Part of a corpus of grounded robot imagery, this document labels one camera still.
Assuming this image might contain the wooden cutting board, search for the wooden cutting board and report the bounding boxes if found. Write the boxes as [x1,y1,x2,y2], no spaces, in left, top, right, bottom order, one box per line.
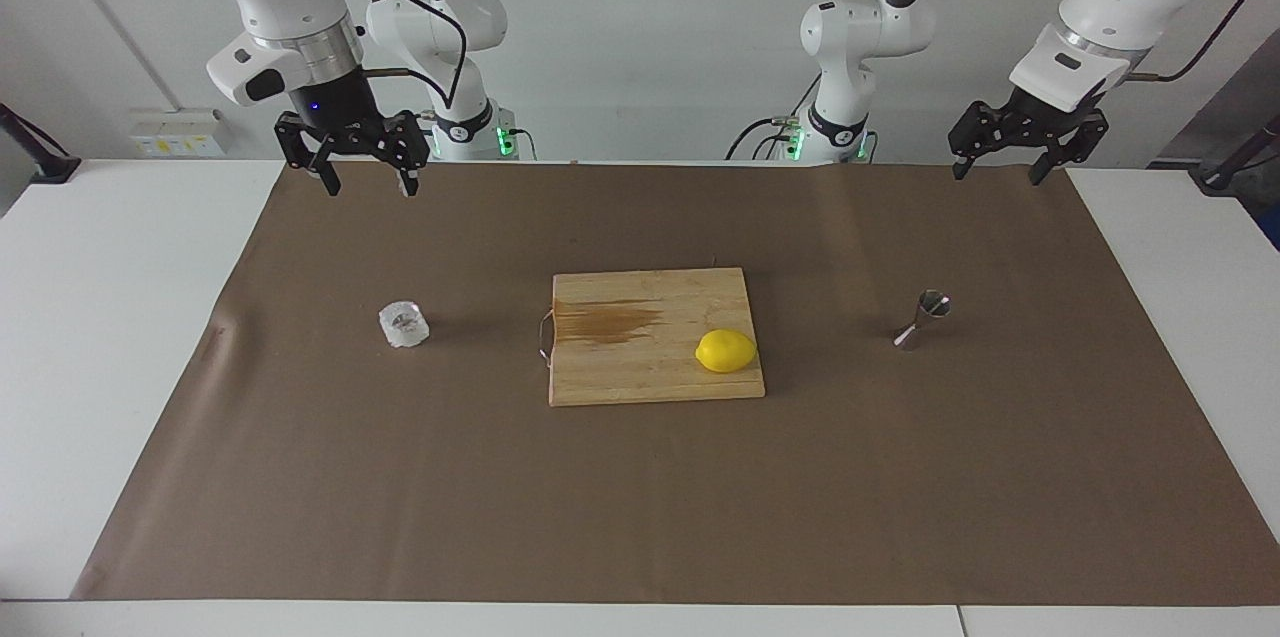
[537,267,767,408]

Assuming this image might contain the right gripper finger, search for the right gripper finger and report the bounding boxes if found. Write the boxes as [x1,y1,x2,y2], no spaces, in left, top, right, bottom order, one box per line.
[375,110,432,198]
[275,113,343,197]

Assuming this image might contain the brown paper table mat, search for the brown paper table mat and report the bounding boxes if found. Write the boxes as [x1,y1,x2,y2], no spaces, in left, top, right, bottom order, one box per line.
[72,160,1280,608]

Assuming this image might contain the white wall socket plate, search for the white wall socket plate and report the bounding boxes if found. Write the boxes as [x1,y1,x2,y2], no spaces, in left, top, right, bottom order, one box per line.
[128,109,229,159]

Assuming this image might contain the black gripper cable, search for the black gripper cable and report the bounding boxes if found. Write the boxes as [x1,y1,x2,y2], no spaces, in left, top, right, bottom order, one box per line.
[315,0,469,108]
[1130,0,1280,83]

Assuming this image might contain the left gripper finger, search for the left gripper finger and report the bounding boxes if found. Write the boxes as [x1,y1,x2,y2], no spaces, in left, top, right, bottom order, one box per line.
[948,100,1011,182]
[1028,109,1111,186]

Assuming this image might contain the steel jigger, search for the steel jigger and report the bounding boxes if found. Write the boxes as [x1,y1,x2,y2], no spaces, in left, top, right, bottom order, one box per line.
[893,289,953,352]

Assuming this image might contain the yellow lemon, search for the yellow lemon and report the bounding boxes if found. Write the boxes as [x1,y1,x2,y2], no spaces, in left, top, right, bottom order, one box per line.
[695,328,758,375]

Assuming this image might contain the black left arm base cables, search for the black left arm base cables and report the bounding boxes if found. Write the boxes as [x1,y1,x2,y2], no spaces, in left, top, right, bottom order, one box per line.
[725,112,801,161]

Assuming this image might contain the black clamp stand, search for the black clamp stand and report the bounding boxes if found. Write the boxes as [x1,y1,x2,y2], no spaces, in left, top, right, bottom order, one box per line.
[1188,112,1280,196]
[0,102,81,185]

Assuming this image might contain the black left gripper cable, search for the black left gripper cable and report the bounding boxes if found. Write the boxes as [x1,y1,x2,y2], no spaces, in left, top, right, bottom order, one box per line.
[1130,0,1280,83]

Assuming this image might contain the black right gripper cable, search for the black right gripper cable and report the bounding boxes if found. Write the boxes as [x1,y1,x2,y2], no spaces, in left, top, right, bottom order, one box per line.
[315,0,469,108]

